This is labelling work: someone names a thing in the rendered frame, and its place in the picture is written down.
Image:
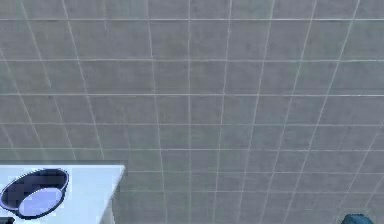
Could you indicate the white table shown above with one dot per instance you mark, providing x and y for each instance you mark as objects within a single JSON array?
[{"x": 93, "y": 186}]

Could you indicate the dark blue bowl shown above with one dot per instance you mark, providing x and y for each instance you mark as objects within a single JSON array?
[{"x": 33, "y": 193}]

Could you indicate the teal round object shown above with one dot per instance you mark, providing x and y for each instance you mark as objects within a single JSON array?
[{"x": 357, "y": 220}]

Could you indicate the small black object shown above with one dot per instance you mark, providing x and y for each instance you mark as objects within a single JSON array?
[{"x": 6, "y": 220}]

